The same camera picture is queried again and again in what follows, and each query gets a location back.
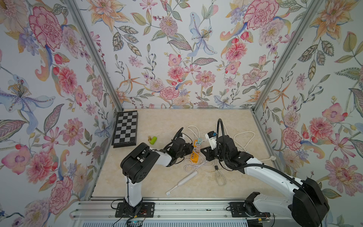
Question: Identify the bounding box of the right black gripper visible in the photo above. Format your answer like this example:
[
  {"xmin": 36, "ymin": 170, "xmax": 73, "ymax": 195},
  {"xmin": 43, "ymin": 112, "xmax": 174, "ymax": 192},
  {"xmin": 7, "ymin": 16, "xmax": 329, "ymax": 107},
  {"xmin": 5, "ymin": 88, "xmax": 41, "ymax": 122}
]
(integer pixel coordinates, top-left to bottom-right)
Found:
[{"xmin": 200, "ymin": 145, "xmax": 230, "ymax": 163}]

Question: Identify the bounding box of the white electric toothbrush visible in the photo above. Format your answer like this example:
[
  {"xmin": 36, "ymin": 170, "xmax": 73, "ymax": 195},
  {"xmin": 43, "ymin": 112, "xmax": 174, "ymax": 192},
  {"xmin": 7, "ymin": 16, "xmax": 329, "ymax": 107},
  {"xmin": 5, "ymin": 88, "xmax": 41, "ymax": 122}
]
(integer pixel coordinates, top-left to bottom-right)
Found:
[{"xmin": 165, "ymin": 171, "xmax": 198, "ymax": 196}]

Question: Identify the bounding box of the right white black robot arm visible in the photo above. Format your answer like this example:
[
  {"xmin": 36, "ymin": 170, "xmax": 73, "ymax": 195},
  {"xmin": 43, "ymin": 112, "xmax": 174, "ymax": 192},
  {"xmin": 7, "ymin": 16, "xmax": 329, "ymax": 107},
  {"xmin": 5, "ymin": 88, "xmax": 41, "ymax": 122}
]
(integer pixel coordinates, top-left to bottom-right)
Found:
[{"xmin": 201, "ymin": 131, "xmax": 330, "ymax": 227}]

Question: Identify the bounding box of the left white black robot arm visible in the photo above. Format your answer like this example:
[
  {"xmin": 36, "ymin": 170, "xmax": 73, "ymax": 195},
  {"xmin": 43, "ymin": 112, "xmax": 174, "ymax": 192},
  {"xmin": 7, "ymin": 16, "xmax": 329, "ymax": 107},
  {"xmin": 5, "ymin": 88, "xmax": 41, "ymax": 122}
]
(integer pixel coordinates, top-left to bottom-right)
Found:
[{"xmin": 120, "ymin": 137, "xmax": 193, "ymax": 208}]

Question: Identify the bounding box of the orange power strip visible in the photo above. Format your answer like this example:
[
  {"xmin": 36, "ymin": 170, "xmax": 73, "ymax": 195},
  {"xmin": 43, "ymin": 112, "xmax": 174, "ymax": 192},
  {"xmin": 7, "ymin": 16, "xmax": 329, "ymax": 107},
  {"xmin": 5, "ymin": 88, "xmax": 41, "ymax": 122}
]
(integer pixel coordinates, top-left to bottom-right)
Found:
[{"xmin": 191, "ymin": 139, "xmax": 200, "ymax": 164}]

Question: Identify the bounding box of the green small object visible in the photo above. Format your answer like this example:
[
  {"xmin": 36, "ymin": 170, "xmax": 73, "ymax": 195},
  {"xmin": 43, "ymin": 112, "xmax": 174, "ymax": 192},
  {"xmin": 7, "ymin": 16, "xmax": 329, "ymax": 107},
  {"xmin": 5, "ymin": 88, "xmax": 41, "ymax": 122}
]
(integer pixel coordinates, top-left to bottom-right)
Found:
[{"xmin": 149, "ymin": 136, "xmax": 157, "ymax": 145}]

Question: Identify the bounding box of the black white checkerboard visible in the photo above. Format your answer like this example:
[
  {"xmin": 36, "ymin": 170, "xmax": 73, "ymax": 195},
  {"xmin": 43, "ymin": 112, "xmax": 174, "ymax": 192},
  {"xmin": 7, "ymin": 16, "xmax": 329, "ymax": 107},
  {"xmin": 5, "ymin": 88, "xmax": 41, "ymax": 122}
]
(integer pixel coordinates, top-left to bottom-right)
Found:
[{"xmin": 112, "ymin": 111, "xmax": 138, "ymax": 148}]

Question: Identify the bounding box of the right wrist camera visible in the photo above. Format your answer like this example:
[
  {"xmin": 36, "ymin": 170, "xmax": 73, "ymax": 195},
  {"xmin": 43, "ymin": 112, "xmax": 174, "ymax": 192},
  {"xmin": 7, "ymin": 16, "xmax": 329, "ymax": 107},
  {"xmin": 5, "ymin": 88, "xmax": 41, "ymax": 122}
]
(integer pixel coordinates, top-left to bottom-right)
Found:
[{"xmin": 205, "ymin": 131, "xmax": 217, "ymax": 150}]

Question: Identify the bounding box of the white power strip cord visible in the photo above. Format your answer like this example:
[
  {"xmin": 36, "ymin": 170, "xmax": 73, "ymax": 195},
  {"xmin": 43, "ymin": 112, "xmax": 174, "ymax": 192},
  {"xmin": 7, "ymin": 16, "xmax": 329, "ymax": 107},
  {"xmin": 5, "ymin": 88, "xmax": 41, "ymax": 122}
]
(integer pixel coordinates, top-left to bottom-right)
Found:
[{"xmin": 185, "ymin": 124, "xmax": 276, "ymax": 162}]

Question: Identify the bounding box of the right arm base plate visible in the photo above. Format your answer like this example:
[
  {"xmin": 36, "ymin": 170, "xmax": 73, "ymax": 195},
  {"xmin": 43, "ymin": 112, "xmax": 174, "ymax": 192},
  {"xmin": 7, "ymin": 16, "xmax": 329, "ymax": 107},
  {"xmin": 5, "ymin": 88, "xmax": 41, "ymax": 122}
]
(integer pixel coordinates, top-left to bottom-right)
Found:
[{"xmin": 226, "ymin": 202, "xmax": 271, "ymax": 218}]

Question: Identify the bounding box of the aluminium mounting rail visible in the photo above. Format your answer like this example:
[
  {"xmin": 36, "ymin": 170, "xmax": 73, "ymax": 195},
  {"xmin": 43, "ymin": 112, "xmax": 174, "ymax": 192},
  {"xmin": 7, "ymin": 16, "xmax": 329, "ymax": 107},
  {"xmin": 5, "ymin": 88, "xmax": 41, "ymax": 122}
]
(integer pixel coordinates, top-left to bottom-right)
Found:
[{"xmin": 70, "ymin": 198, "xmax": 290, "ymax": 221}]

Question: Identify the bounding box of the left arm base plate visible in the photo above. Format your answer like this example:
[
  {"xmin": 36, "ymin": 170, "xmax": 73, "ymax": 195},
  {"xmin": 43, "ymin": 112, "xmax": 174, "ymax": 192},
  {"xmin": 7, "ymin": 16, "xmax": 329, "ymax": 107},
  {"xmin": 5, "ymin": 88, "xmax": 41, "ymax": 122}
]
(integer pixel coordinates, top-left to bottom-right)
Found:
[{"xmin": 115, "ymin": 202, "xmax": 155, "ymax": 218}]

